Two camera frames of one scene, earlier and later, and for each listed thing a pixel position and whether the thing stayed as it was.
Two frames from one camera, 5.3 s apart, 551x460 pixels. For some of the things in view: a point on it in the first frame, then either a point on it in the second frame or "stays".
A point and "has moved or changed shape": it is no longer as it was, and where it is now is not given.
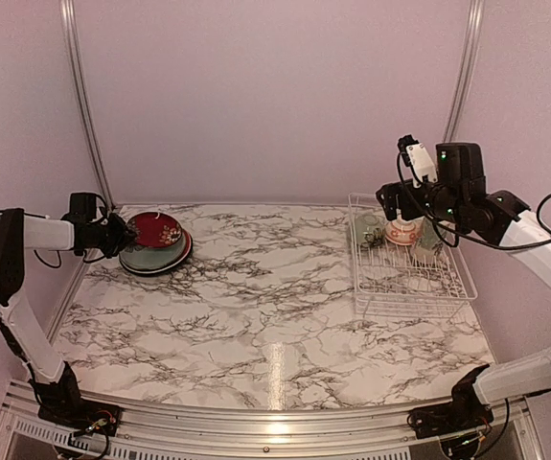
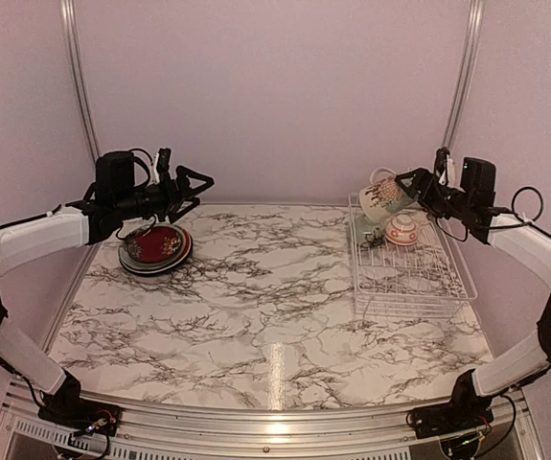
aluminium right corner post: x=466 y=71 stays
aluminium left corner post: x=69 y=25 stays
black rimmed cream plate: x=160 y=270 stays
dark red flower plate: x=155 y=229 has moved or changed shape
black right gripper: x=390 y=204 -> x=421 y=175
